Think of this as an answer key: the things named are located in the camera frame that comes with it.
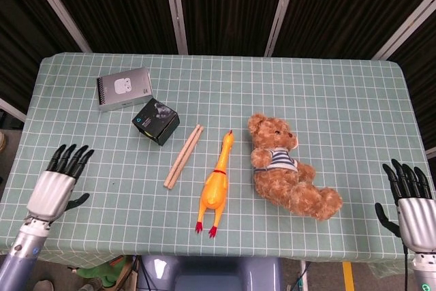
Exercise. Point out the yellow floor tape strip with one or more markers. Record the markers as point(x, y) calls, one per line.
point(348, 275)

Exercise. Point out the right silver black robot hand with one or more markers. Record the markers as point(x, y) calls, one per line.
point(417, 219)

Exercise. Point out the white shoe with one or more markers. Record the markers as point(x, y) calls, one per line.
point(2, 140)

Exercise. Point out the grey earbuds packaging box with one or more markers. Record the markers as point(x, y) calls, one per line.
point(124, 89)

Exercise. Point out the wooden drumstick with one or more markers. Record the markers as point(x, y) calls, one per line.
point(186, 158)
point(181, 156)

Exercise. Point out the black cube box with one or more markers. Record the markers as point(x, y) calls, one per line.
point(156, 120)

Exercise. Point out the green checked tablecloth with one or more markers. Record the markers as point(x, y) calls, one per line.
point(238, 100)

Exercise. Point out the brown teddy bear striped shirt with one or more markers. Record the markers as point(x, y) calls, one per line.
point(286, 175)

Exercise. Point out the blue-grey robot torso base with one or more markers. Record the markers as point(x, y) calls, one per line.
point(211, 274)

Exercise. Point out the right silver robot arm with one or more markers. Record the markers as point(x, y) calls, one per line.
point(425, 272)

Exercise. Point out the metal table leg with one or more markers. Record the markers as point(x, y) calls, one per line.
point(304, 275)

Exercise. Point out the green plush toy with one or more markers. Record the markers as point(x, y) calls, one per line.
point(102, 272)

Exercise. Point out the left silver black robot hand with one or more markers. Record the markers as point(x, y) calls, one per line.
point(51, 195)

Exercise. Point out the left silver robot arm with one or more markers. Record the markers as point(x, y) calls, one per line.
point(24, 253)

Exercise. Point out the white partition frame post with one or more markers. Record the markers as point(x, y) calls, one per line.
point(175, 8)
point(405, 23)
point(58, 6)
point(12, 109)
point(281, 10)

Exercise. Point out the yellow rubber chicken toy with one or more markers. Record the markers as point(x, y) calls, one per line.
point(214, 188)

